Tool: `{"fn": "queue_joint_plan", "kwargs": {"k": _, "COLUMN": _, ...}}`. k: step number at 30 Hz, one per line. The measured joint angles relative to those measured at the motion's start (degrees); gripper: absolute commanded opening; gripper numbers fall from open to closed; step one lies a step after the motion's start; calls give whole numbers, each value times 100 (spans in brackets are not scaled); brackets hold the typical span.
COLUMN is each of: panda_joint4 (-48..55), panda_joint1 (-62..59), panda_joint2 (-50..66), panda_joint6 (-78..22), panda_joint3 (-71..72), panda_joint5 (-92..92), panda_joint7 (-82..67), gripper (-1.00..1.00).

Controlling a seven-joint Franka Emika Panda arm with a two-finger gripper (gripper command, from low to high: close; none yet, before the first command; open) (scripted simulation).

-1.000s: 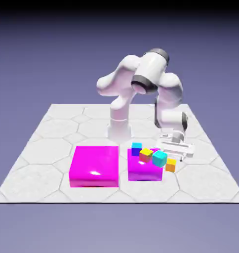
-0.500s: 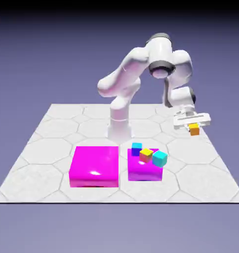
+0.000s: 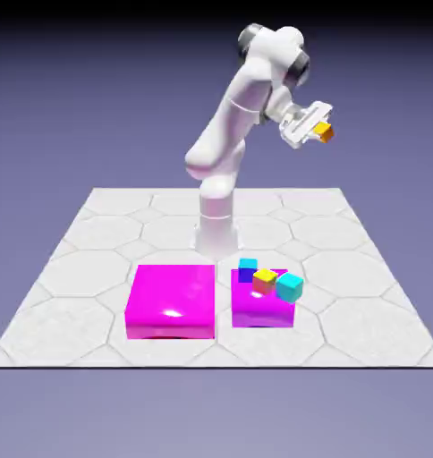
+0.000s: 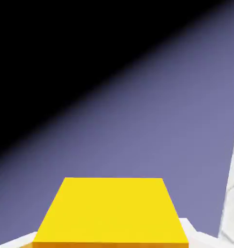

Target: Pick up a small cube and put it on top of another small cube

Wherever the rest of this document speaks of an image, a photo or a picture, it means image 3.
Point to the large purple box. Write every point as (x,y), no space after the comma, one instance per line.
(261,309)

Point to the small yellow cube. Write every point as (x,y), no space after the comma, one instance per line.
(264,281)

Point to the small orange cube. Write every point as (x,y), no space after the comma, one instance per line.
(325,131)

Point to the small cyan cube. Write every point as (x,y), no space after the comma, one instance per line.
(289,287)

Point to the small blue cube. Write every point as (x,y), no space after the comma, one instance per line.
(246,270)

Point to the large magenta box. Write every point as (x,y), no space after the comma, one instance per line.
(170,300)

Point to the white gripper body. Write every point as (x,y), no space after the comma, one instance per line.
(303,124)

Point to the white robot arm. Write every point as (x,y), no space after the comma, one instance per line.
(234,118)

